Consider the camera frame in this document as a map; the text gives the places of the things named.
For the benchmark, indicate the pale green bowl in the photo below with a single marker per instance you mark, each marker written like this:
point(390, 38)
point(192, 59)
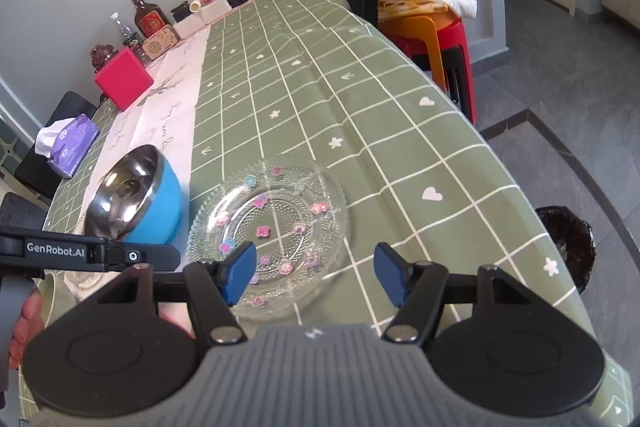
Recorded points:
point(57, 299)

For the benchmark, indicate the dark rose figurine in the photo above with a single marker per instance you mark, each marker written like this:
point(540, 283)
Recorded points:
point(102, 56)

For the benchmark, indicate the purple tissue pack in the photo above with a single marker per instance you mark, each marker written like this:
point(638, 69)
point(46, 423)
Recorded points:
point(75, 143)

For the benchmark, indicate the clear glass flower plate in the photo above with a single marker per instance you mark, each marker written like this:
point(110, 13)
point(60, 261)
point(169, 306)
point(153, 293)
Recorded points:
point(290, 207)

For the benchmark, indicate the red plastic stool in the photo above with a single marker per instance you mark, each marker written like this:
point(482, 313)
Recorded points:
point(462, 57)

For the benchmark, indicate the green checked tablecloth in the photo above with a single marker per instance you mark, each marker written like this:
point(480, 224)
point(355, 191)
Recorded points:
point(350, 107)

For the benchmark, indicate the red label liquor bottle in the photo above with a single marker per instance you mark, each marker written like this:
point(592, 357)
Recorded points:
point(149, 19)

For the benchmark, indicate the clear plastic bottle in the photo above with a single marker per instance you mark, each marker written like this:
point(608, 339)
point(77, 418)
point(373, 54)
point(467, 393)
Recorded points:
point(121, 29)

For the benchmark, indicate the red box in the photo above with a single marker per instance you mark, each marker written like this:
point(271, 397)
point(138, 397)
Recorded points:
point(122, 79)

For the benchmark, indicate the person's left hand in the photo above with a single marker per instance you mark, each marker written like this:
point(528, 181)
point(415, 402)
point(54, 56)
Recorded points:
point(30, 317)

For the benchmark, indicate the white deer print table runner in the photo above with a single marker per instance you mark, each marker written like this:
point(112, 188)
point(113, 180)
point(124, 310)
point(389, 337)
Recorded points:
point(160, 117)

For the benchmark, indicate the orange plastic stool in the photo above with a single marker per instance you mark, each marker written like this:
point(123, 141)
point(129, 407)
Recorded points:
point(417, 29)

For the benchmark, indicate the trash bin with black bag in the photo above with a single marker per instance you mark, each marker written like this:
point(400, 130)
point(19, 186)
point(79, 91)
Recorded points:
point(567, 242)

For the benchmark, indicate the wooden radio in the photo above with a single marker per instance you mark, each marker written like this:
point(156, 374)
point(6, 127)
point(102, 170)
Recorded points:
point(160, 45)

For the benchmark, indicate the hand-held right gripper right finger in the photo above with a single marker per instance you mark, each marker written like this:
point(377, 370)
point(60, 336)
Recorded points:
point(391, 274)

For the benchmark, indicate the blue steel-lined bowl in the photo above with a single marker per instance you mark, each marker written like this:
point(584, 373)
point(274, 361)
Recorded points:
point(165, 202)

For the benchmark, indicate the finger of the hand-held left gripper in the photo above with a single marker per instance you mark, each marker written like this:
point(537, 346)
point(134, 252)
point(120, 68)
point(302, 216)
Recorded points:
point(150, 257)

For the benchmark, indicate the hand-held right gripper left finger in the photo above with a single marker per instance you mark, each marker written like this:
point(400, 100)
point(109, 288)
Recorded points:
point(240, 273)

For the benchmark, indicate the black container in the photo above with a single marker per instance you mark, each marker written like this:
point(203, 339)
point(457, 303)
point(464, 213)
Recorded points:
point(181, 12)

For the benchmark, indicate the white box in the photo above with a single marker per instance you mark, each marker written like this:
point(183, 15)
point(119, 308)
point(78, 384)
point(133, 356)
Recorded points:
point(215, 9)
point(190, 26)

